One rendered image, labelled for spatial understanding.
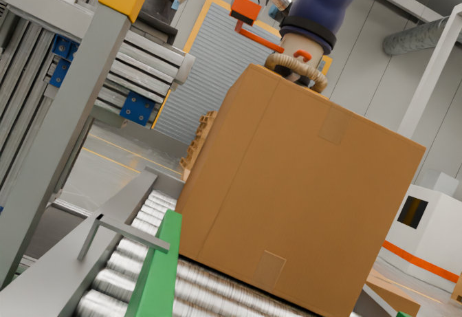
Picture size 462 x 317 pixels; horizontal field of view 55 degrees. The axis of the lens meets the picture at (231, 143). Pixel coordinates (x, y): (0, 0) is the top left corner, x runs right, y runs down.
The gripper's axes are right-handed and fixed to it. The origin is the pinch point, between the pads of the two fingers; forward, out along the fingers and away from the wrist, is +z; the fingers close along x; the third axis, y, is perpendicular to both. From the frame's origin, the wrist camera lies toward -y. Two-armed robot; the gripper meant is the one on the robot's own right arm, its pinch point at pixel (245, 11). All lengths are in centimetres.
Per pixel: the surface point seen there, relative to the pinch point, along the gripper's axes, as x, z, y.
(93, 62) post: 21, 39, -54
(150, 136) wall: 94, 89, 955
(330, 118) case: -25, 29, -57
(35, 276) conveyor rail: 5, 62, -101
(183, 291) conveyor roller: -12, 67, -72
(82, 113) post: 19, 49, -54
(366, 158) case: -35, 33, -57
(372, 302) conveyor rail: -58, 61, -41
